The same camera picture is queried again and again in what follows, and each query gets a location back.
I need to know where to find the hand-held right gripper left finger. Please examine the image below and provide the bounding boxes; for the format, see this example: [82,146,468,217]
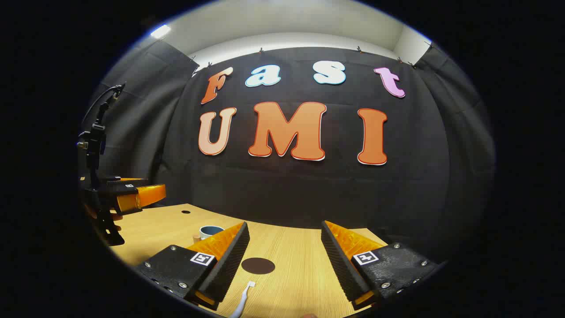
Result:
[135,221,251,311]

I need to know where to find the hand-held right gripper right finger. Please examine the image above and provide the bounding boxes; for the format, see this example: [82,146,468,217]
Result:
[321,220,442,310]

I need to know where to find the dark round coaster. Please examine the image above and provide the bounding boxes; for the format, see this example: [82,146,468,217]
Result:
[241,257,276,275]

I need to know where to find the white toothbrush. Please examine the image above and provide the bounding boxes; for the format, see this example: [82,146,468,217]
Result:
[230,280,256,318]

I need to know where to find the blue cup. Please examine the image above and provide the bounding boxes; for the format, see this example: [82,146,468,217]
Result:
[193,225,226,244]

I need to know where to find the wooden desktop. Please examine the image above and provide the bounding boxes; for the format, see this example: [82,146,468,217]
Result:
[108,203,389,318]

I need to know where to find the black backdrop cloth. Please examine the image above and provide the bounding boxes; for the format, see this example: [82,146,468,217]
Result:
[86,40,497,265]

